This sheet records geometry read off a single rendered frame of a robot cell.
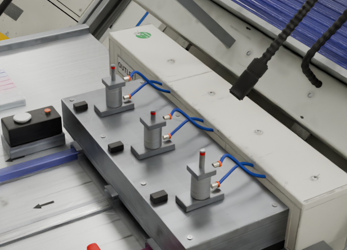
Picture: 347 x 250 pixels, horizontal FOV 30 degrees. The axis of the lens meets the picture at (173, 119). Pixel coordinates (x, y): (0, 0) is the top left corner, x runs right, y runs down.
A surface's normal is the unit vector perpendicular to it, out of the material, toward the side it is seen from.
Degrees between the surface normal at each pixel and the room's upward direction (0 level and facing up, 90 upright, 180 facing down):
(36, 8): 90
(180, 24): 90
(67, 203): 44
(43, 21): 90
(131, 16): 90
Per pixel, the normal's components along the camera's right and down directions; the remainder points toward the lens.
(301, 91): -0.60, -0.41
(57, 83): 0.03, -0.84
